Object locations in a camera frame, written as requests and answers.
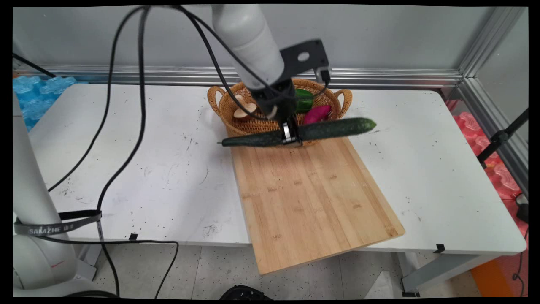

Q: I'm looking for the beige mushroom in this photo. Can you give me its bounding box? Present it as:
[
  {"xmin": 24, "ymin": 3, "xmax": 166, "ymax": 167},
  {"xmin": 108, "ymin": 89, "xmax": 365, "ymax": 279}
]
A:
[{"xmin": 233, "ymin": 95, "xmax": 257, "ymax": 120}]

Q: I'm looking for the purple sweet potato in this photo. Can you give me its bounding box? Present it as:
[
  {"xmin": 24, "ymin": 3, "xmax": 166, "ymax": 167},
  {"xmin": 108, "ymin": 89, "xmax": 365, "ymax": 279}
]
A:
[{"xmin": 303, "ymin": 105, "xmax": 332, "ymax": 125}]

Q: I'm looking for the grey table leg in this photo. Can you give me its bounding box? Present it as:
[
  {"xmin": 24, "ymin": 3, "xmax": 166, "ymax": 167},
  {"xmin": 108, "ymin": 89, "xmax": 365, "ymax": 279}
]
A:
[{"xmin": 399, "ymin": 252, "xmax": 503, "ymax": 297}]

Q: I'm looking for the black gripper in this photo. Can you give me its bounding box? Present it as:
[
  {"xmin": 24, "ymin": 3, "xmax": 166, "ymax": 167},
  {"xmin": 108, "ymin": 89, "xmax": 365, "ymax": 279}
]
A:
[{"xmin": 252, "ymin": 79, "xmax": 303, "ymax": 146}]

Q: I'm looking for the bamboo cutting board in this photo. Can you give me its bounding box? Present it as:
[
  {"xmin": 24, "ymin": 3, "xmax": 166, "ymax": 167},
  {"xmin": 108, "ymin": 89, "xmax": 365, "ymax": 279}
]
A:
[{"xmin": 230, "ymin": 137, "xmax": 406, "ymax": 276}]

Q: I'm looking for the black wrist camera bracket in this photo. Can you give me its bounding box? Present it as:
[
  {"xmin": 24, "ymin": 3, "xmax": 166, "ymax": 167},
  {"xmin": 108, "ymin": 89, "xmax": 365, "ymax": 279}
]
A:
[{"xmin": 278, "ymin": 39, "xmax": 332, "ymax": 84}]

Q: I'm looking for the grey printed strap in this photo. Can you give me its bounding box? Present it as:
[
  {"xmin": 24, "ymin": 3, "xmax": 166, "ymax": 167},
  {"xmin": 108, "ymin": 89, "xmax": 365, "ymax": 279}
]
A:
[{"xmin": 14, "ymin": 210, "xmax": 103, "ymax": 236}]

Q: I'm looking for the thin black cable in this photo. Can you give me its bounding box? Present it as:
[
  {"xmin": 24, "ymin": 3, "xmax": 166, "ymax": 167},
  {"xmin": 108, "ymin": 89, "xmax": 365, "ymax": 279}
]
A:
[{"xmin": 47, "ymin": 6, "xmax": 146, "ymax": 193}]

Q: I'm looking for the black round floor object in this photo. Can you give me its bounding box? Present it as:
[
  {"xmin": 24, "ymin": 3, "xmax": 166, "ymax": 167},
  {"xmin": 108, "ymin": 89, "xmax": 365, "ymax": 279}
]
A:
[{"xmin": 219, "ymin": 285, "xmax": 273, "ymax": 301}]

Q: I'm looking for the woven wicker basket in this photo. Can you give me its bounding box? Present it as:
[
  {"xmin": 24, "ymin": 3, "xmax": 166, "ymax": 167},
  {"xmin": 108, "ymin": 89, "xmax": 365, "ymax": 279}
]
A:
[{"xmin": 207, "ymin": 78, "xmax": 353, "ymax": 147}]

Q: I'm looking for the thick black cable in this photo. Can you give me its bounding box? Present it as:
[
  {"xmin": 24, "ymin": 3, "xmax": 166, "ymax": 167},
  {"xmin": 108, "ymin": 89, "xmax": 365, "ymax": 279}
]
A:
[{"xmin": 96, "ymin": 5, "xmax": 150, "ymax": 297}]

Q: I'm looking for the red foam mat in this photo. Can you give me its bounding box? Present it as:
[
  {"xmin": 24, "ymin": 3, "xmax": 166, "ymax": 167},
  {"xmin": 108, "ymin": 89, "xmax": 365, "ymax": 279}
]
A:
[{"xmin": 451, "ymin": 111, "xmax": 529, "ymax": 201}]

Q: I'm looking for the black tripod stand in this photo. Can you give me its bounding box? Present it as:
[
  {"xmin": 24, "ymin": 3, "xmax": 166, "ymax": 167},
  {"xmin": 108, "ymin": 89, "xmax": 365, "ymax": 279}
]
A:
[{"xmin": 477, "ymin": 108, "xmax": 529, "ymax": 169}]

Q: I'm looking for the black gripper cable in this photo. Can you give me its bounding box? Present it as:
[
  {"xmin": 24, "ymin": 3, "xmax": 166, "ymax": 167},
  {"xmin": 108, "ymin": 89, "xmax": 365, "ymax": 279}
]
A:
[{"xmin": 167, "ymin": 4, "xmax": 279, "ymax": 119}]

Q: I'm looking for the green bell pepper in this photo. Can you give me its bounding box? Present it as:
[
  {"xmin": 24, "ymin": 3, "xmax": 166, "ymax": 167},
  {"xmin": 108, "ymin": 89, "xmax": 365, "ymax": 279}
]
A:
[{"xmin": 294, "ymin": 89, "xmax": 315, "ymax": 114}]

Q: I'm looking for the orange floor mat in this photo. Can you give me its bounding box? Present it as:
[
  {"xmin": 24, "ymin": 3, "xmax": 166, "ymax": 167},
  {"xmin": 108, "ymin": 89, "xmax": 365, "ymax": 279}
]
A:
[{"xmin": 470, "ymin": 252, "xmax": 529, "ymax": 299}]

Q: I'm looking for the black floor cable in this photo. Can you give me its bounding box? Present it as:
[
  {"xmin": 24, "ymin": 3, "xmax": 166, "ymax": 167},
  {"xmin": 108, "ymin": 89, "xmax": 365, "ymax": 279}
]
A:
[{"xmin": 36, "ymin": 234, "xmax": 179, "ymax": 299}]

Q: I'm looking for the dark green cucumber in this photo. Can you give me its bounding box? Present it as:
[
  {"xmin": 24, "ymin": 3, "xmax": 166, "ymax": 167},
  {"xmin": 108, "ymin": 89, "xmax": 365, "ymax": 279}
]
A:
[{"xmin": 217, "ymin": 117, "xmax": 377, "ymax": 148}]

